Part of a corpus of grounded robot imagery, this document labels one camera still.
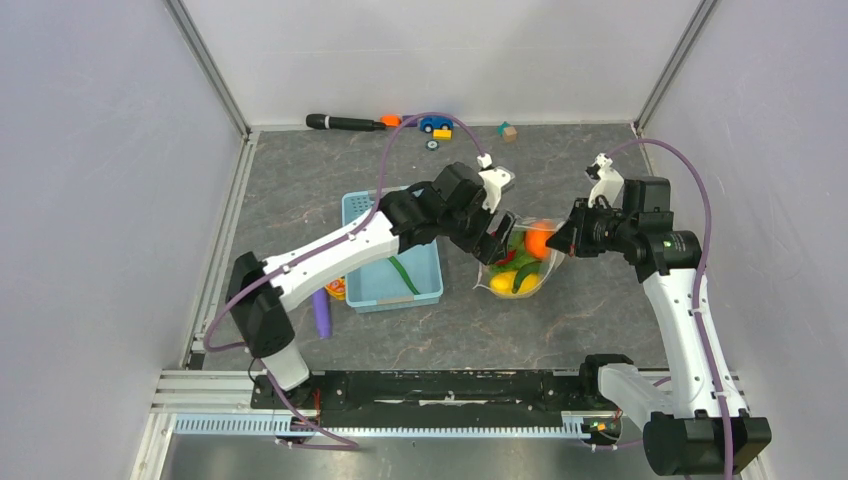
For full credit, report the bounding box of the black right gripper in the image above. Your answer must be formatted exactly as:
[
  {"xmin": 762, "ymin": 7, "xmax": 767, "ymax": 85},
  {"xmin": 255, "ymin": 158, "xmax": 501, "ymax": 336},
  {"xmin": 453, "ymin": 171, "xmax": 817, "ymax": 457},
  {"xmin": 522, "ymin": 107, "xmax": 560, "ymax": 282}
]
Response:
[{"xmin": 546, "ymin": 197, "xmax": 637, "ymax": 257}]

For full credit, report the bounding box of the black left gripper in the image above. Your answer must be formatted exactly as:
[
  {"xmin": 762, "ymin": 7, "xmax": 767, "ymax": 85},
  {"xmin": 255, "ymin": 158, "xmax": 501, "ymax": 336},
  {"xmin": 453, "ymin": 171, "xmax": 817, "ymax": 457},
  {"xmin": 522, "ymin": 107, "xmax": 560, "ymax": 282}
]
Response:
[{"xmin": 440, "ymin": 194, "xmax": 517, "ymax": 267}]

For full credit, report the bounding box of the red toy apple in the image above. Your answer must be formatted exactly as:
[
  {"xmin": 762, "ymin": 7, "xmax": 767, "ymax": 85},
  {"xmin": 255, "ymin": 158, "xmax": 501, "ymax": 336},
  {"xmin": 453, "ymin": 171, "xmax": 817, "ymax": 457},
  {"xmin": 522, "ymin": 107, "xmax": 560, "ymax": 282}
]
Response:
[{"xmin": 495, "ymin": 250, "xmax": 518, "ymax": 266}]

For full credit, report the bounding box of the orange toy fruit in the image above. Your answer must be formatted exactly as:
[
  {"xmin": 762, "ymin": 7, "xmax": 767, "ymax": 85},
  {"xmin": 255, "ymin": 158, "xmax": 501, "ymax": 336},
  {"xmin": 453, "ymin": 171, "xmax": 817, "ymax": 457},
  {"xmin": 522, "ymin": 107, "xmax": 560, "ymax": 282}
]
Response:
[{"xmin": 524, "ymin": 220, "xmax": 556, "ymax": 260}]

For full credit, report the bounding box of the yellow toy lemon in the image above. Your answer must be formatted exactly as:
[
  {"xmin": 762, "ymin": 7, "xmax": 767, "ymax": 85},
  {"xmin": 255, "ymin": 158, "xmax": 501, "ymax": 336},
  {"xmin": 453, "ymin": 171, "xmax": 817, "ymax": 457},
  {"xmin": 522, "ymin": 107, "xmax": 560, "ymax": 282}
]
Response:
[{"xmin": 488, "ymin": 271, "xmax": 540, "ymax": 297}]

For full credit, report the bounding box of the clear dotted zip top bag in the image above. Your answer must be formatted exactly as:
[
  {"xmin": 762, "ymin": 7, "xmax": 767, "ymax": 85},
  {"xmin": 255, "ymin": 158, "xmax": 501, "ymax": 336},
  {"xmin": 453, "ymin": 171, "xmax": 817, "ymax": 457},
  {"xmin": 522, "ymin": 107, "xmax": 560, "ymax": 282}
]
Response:
[{"xmin": 474, "ymin": 217, "xmax": 565, "ymax": 300}]

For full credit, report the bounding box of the green toy cucumber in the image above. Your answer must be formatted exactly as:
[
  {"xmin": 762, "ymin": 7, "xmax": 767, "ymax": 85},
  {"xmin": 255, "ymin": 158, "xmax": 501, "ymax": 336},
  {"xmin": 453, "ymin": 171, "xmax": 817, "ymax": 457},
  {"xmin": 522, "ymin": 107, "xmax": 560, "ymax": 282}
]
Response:
[{"xmin": 511, "ymin": 261, "xmax": 541, "ymax": 294}]

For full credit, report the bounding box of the green toy bean pod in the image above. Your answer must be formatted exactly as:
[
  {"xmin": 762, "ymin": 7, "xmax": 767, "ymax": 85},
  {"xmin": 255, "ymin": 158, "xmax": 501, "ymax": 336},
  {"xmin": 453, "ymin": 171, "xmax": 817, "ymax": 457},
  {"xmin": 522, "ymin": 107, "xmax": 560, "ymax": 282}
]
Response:
[{"xmin": 388, "ymin": 256, "xmax": 420, "ymax": 296}]

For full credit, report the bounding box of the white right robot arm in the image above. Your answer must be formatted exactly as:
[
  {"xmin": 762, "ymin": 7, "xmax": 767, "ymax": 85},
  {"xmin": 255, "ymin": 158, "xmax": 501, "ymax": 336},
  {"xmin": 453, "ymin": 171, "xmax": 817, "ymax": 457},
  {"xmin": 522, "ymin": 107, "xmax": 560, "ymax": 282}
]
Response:
[{"xmin": 547, "ymin": 177, "xmax": 772, "ymax": 479}]

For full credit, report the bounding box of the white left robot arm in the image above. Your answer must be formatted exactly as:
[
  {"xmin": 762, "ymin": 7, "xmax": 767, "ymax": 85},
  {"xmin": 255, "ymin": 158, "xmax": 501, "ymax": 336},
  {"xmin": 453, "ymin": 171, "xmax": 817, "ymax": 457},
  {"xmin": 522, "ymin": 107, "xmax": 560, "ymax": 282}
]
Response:
[{"xmin": 227, "ymin": 162, "xmax": 515, "ymax": 408}]

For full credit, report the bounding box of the light blue plastic basket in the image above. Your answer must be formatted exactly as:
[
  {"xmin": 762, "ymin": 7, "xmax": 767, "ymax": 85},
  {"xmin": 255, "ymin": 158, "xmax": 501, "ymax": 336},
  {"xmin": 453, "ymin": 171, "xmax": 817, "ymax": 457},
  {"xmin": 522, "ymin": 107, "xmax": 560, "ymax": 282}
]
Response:
[{"xmin": 341, "ymin": 189, "xmax": 445, "ymax": 315}]

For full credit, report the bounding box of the teal and wood cube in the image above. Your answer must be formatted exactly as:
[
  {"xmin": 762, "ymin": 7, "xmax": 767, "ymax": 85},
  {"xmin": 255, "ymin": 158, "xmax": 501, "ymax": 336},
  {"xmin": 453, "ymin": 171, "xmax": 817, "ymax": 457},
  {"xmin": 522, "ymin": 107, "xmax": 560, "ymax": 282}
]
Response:
[{"xmin": 498, "ymin": 122, "xmax": 517, "ymax": 143}]

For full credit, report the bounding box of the blue toy car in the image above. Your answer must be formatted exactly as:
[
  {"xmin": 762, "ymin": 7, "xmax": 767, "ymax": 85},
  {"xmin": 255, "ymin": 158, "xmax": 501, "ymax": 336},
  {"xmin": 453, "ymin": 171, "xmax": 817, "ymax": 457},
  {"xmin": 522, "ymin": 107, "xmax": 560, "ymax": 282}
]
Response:
[{"xmin": 418, "ymin": 115, "xmax": 454, "ymax": 133}]

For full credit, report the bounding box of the yellow butterfly toy brick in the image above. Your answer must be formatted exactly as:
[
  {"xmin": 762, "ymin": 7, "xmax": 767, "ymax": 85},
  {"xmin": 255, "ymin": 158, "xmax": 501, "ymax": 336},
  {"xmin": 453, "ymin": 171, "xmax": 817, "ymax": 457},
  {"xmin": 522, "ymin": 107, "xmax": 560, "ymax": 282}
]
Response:
[{"xmin": 324, "ymin": 277, "xmax": 346, "ymax": 301}]

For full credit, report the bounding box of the orange toy block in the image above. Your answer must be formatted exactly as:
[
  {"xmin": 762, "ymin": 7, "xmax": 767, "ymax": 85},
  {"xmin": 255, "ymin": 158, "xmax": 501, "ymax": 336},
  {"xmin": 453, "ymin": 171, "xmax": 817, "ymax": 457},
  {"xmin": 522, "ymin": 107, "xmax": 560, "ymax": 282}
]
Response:
[{"xmin": 379, "ymin": 115, "xmax": 402, "ymax": 128}]

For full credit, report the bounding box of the purple plastic cylinder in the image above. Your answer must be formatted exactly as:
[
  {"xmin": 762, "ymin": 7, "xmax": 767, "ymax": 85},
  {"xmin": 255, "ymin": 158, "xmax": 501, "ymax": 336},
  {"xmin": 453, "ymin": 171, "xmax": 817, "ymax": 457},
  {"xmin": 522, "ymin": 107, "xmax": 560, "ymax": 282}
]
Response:
[{"xmin": 311, "ymin": 288, "xmax": 332, "ymax": 339}]

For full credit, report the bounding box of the black microphone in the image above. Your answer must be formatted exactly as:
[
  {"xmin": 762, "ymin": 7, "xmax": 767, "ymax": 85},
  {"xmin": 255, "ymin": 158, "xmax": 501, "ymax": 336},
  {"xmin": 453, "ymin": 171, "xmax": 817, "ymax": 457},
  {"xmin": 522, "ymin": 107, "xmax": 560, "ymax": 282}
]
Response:
[{"xmin": 305, "ymin": 113, "xmax": 387, "ymax": 132}]

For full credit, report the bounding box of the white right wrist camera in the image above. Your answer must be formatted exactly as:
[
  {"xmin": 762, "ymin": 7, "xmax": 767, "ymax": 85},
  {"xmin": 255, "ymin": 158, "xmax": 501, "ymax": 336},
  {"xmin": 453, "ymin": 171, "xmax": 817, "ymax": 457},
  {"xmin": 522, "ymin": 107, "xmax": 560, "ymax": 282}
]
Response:
[{"xmin": 586, "ymin": 153, "xmax": 624, "ymax": 208}]

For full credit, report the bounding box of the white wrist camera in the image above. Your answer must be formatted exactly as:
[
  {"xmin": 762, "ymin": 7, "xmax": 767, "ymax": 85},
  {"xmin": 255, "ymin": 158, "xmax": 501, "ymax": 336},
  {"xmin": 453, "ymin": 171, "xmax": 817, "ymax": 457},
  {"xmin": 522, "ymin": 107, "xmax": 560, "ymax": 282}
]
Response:
[
  {"xmin": 586, "ymin": 153, "xmax": 624, "ymax": 208},
  {"xmin": 476, "ymin": 153, "xmax": 515, "ymax": 214}
]

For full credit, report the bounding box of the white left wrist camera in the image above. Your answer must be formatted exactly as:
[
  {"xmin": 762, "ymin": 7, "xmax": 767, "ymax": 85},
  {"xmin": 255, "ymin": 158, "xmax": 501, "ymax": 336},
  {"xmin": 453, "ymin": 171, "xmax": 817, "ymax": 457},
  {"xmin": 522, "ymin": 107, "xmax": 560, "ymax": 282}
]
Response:
[{"xmin": 476, "ymin": 153, "xmax": 515, "ymax": 214}]

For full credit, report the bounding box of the black mounting base plate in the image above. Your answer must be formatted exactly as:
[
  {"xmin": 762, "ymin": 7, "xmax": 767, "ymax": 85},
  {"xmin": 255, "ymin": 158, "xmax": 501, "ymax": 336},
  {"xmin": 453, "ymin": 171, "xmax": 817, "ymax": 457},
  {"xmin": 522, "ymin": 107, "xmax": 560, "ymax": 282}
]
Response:
[{"xmin": 249, "ymin": 370, "xmax": 622, "ymax": 429}]

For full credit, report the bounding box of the slotted cable duct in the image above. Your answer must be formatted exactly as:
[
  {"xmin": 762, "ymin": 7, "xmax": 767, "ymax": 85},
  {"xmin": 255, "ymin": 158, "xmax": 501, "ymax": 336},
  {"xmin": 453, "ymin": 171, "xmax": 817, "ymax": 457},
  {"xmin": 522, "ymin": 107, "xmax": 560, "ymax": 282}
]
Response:
[{"xmin": 173, "ymin": 413, "xmax": 591, "ymax": 440}]

